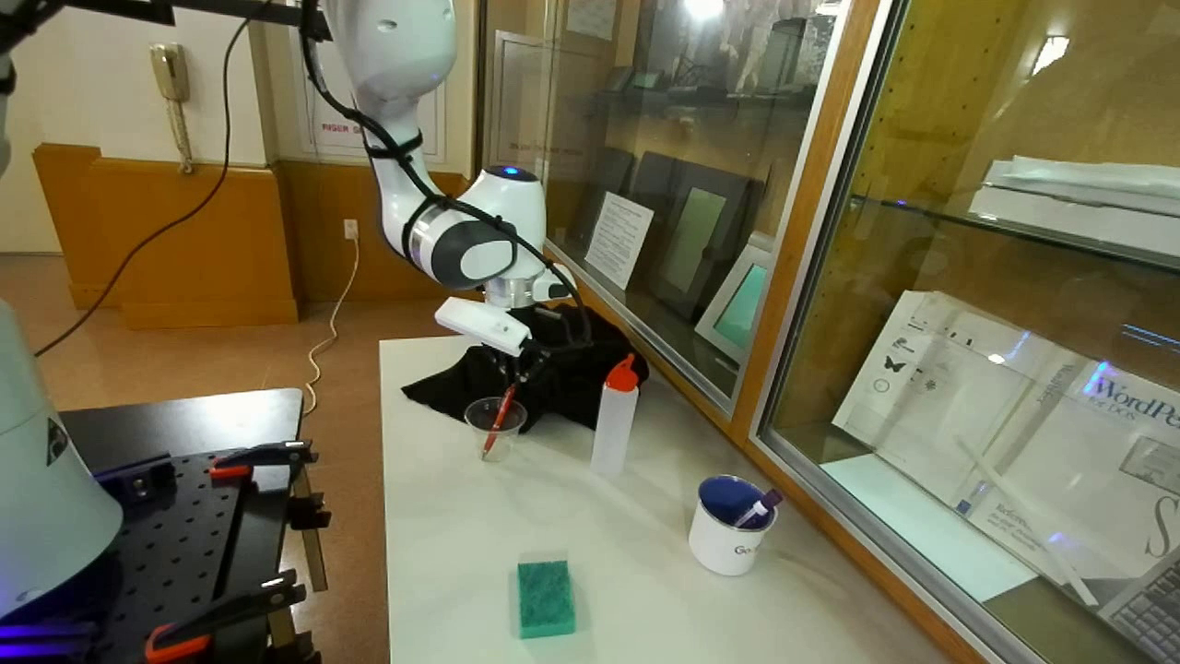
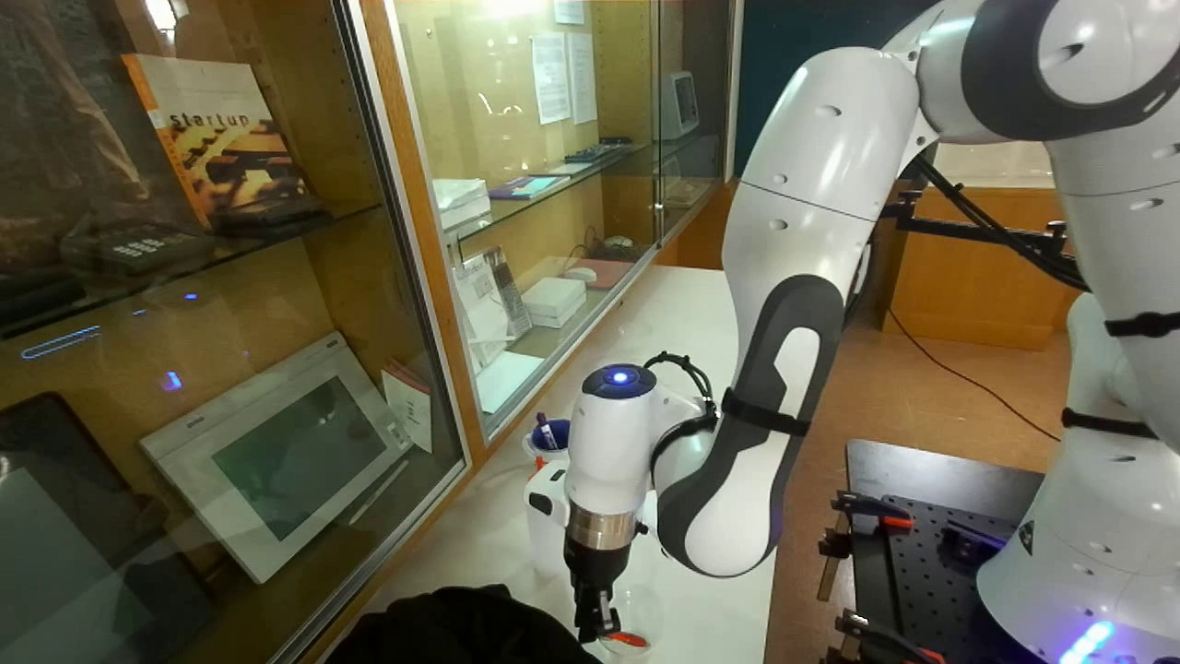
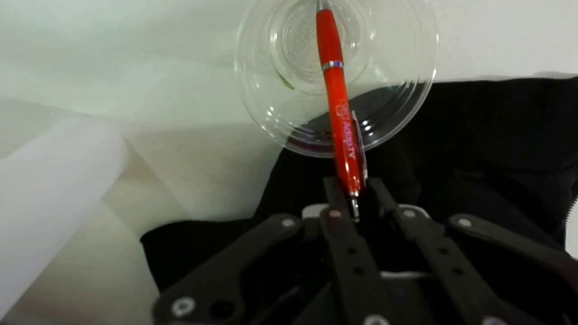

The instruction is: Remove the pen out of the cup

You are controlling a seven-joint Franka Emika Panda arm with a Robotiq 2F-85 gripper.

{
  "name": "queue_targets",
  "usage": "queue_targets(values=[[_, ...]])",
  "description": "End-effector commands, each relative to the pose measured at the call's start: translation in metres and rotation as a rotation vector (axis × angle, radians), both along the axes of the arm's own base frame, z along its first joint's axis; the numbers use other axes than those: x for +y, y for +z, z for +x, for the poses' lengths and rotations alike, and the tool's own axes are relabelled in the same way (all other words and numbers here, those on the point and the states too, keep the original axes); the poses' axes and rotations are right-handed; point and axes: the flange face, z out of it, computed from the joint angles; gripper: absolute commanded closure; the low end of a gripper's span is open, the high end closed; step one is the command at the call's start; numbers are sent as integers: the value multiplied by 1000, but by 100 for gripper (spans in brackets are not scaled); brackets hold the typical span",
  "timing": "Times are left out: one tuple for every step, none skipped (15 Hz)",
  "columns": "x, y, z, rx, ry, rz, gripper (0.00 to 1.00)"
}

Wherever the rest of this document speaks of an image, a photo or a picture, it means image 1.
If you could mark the marker in mug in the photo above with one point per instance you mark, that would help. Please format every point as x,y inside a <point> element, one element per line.
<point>761,508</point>

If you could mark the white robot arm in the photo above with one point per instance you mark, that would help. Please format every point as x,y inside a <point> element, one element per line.
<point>427,186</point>

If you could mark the clear plastic cup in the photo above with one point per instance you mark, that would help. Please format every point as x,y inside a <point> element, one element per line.
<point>475,414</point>

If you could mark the white printed poster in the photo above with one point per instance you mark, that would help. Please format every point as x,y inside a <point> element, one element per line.
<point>1018,444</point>

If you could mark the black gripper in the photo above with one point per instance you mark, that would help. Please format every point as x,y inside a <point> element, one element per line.
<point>555,328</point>

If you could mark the white paper sign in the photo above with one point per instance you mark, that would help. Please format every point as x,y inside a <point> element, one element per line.
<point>618,240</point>

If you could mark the beige wall phone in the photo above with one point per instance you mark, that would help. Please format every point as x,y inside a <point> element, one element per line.
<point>172,87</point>

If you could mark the black cloth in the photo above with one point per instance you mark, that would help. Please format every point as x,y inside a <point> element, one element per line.
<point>577,373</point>

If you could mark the white mug blue inside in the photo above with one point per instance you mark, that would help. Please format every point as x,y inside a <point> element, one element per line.
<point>724,538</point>

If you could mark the white squeeze bottle orange cap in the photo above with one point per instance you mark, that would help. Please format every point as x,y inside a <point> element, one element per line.
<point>615,425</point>

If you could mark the orange black clamp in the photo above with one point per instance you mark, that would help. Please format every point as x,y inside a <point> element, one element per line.
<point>209,623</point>
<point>253,465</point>

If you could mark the white cone-shaped base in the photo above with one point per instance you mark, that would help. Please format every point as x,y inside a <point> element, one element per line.
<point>40,483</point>

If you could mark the green sponge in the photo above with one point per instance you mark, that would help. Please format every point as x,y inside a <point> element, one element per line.
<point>542,601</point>

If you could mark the wooden counter panel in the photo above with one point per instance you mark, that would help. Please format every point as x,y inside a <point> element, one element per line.
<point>172,234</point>

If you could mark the black perforated workbench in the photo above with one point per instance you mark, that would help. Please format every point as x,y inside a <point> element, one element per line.
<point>160,528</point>

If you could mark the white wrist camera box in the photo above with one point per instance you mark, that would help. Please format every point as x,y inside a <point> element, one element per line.
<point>482,328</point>

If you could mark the green framed picture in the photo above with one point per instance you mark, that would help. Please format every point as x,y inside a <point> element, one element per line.
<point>739,302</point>

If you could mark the dark framed picture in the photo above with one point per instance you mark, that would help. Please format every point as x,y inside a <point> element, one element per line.
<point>696,234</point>

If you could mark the stack of white papers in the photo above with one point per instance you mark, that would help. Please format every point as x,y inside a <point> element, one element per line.
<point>1083,197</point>

